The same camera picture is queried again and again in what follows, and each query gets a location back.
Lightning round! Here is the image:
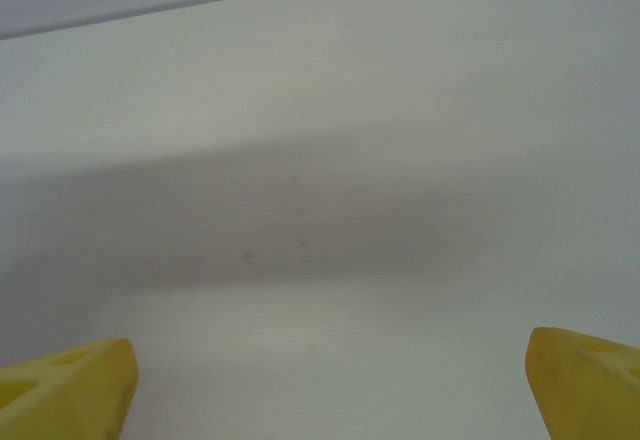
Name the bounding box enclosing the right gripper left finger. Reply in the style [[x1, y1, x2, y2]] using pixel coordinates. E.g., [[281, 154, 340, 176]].
[[0, 337, 140, 440]]

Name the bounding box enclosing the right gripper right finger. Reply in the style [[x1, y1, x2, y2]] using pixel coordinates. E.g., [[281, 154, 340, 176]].
[[523, 326, 640, 440]]

